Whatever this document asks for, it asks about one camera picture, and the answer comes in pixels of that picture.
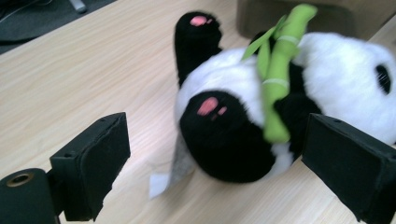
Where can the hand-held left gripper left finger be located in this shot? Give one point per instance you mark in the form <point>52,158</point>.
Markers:
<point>90,168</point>

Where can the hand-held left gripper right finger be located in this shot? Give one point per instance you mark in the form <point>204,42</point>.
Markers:
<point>351,168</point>

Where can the panda plush toy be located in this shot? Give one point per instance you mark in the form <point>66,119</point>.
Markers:
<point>227,140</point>

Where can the clear plastic storage box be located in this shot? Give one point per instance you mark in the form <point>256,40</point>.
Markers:
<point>342,18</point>

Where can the small grey bar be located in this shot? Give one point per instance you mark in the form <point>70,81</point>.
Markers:
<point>77,5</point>

